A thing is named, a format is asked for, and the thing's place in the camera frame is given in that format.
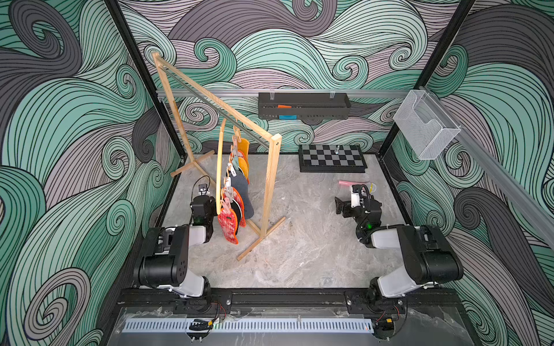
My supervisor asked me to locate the grey insole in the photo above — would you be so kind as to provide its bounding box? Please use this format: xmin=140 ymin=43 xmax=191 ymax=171
xmin=229 ymin=171 xmax=255 ymax=219

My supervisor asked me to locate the white slotted cable duct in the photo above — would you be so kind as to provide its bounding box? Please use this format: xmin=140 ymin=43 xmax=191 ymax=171
xmin=122 ymin=317 xmax=374 ymax=334

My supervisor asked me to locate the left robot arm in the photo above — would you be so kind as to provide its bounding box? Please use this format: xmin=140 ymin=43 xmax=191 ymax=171
xmin=133 ymin=195 xmax=216 ymax=298

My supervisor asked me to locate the orange yellow insole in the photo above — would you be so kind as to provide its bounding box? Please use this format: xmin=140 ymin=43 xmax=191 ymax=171
xmin=237 ymin=138 xmax=250 ymax=183

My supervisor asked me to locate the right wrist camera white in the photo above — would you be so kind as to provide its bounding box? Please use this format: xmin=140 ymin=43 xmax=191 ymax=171
xmin=351 ymin=192 xmax=361 ymax=208

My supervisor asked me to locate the red patterned insole front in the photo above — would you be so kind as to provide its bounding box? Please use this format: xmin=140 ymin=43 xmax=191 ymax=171
xmin=218 ymin=205 xmax=239 ymax=245

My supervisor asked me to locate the black insole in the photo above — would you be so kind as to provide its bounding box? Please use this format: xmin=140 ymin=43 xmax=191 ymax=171
xmin=231 ymin=189 xmax=247 ymax=228

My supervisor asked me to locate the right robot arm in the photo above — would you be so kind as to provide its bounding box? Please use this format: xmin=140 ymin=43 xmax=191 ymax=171
xmin=335 ymin=180 xmax=464 ymax=307

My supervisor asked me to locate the wooden clothes rack frame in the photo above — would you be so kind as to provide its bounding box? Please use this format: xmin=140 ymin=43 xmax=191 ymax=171
xmin=151 ymin=52 xmax=286 ymax=261

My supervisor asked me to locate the pink toy microphone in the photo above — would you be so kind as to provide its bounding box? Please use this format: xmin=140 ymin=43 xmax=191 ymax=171
xmin=338 ymin=180 xmax=371 ymax=187

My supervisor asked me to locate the clear plastic wall bin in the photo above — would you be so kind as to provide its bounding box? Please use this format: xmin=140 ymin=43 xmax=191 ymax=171
xmin=393 ymin=89 xmax=460 ymax=161

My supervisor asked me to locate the black white chessboard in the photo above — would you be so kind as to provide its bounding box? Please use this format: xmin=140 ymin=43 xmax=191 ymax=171
xmin=299 ymin=144 xmax=367 ymax=173

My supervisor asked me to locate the curved wooden clip hanger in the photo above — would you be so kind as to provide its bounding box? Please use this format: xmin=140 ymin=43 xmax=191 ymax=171
xmin=216 ymin=119 xmax=227 ymax=215

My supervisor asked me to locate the black wall tool shelf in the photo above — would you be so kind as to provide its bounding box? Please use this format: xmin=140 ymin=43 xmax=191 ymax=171
xmin=258 ymin=92 xmax=351 ymax=125

